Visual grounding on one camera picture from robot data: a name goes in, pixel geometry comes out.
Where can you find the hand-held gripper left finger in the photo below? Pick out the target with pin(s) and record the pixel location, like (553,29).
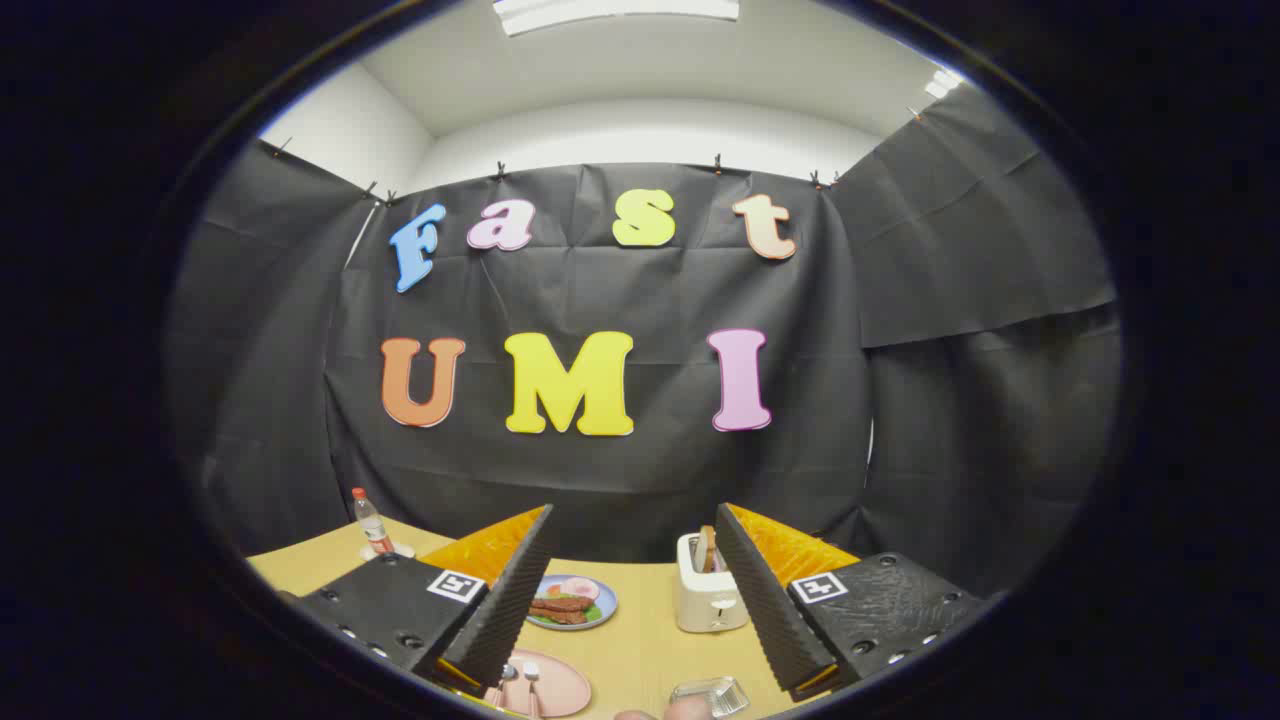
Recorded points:
(505,620)

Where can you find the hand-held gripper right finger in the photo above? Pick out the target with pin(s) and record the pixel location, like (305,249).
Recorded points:
(765,610)

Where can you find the brown grilled sausage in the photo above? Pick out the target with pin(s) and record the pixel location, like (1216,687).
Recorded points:
(560,603)
(556,616)

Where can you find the white toaster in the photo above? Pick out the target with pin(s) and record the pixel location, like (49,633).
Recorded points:
(705,605)

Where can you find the pink ham slice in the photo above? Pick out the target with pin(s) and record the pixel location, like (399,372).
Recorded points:
(580,588)

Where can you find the brown toast slice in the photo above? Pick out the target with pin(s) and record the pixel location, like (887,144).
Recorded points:
(707,548)

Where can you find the green lettuce leaf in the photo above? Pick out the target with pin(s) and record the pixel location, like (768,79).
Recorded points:
(592,608)

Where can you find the pink round plate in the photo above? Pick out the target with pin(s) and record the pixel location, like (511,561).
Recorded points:
(560,690)

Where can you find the blue round plate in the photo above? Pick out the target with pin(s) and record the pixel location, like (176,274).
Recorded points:
(603,610)

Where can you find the silver square drain basket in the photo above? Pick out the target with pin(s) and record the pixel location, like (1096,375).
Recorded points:
(710,695)

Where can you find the small white square coaster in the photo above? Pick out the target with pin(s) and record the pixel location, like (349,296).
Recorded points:
(404,549)

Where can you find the clear water bottle red cap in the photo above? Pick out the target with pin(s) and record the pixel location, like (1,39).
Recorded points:
(372,525)

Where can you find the black backdrop cloth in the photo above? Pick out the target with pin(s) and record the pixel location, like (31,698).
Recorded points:
(600,290)

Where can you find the small ceiling light panel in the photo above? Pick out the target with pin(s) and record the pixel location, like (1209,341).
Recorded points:
(942,83)

